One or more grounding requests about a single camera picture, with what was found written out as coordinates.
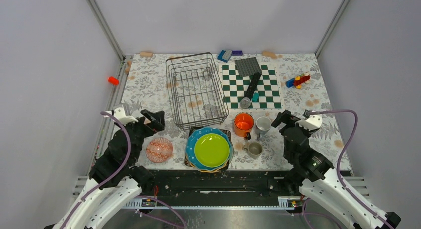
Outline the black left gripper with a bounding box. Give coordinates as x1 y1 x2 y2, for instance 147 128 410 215
118 109 165 162

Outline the grey blue ceramic mug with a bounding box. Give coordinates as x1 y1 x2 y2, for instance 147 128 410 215
255 116 272 135

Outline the blue white patterned bowl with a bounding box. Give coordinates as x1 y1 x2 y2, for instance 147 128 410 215
146 137 173 163

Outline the blue polka dot plate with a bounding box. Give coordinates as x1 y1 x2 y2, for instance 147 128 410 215
185 127 233 172

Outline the orange ceramic mug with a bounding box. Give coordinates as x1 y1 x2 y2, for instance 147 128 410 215
234 112 254 140

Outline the small beige ceramic cup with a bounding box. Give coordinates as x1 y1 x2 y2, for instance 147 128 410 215
243 142 263 159

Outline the black floral square plate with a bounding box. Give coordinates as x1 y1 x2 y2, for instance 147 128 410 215
185 127 233 171

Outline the green plate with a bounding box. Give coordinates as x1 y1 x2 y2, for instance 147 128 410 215
193 133 231 168

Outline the yellow polka dot plate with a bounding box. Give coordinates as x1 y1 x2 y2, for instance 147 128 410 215
195 168 225 173

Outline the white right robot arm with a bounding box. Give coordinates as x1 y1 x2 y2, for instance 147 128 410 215
271 110 401 229

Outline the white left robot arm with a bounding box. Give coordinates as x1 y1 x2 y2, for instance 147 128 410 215
47 107 165 229

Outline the teal rectangular block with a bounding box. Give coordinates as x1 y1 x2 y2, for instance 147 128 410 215
251 91 260 102

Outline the colourful lego toy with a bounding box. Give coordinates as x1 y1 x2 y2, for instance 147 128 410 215
285 72 311 89

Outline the black glitter microphone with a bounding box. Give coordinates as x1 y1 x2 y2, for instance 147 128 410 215
239 72 262 109

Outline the green white chessboard mat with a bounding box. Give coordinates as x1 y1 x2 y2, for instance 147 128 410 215
219 63 284 111

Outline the orange plastic cap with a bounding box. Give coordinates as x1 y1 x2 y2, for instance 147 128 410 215
108 76 120 85

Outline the grey lego baseplate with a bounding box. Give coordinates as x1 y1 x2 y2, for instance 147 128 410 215
234 57 262 77

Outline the right wooden cork block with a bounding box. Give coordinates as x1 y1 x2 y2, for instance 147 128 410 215
261 51 278 59

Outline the wooden cork block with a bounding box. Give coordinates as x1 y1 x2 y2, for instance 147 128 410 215
261 51 278 59
139 52 153 58

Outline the left wooden cork block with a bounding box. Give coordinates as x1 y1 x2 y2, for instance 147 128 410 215
139 52 153 58

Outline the purple lego brick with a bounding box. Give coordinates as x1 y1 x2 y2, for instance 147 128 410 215
232 50 243 56

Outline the blue grey lego brick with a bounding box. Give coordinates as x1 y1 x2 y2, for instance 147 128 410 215
217 50 232 63

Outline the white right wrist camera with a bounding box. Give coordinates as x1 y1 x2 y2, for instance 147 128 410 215
296 114 323 131

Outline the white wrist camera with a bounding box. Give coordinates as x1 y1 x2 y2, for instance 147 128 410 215
296 114 323 131
108 103 138 125

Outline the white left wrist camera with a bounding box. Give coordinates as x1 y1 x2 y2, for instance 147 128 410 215
108 103 138 125

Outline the grey wire dish rack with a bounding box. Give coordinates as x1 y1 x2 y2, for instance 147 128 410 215
165 52 229 130

